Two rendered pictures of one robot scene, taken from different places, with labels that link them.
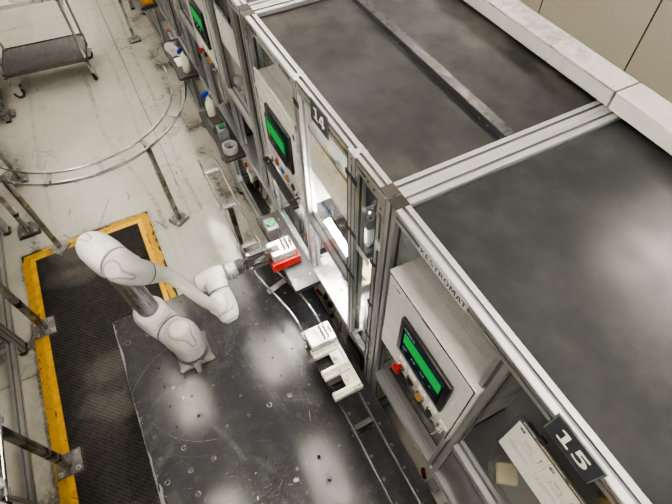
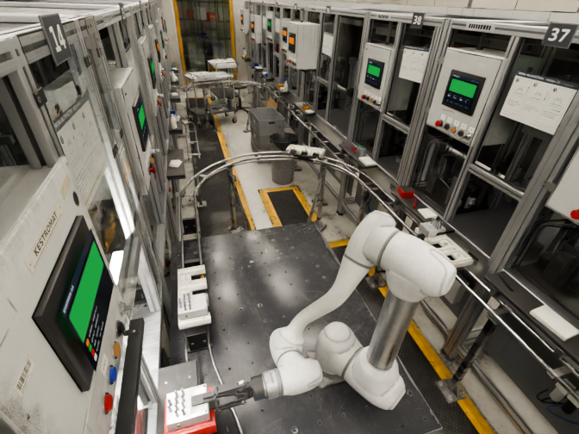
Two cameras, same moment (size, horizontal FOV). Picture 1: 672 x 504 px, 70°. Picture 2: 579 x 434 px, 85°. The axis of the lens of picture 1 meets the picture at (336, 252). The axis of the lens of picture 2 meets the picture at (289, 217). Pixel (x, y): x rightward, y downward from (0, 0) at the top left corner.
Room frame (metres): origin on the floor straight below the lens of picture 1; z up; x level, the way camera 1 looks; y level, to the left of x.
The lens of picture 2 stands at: (1.88, 0.65, 2.09)
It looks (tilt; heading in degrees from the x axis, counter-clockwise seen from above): 35 degrees down; 188
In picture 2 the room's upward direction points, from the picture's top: 2 degrees clockwise
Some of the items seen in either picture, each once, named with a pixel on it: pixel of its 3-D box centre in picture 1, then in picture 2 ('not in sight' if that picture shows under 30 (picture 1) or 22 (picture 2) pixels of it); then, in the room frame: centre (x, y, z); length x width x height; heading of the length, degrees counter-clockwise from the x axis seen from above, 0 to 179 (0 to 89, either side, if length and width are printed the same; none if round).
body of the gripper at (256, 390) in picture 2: (244, 264); (250, 389); (1.35, 0.46, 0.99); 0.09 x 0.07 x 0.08; 116
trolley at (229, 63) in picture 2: not in sight; (224, 82); (-5.47, -2.00, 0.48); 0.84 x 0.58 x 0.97; 34
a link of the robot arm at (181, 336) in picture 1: (183, 337); (336, 346); (1.03, 0.76, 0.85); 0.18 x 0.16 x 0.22; 54
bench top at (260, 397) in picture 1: (255, 401); (271, 313); (0.77, 0.41, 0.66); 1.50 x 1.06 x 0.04; 26
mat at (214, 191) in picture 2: not in sight; (207, 139); (-3.20, -1.58, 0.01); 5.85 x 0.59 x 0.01; 26
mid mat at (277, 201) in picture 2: not in sight; (288, 207); (-1.32, 0.18, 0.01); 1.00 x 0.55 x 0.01; 26
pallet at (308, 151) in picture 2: not in sight; (305, 152); (-1.05, 0.37, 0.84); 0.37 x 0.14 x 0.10; 84
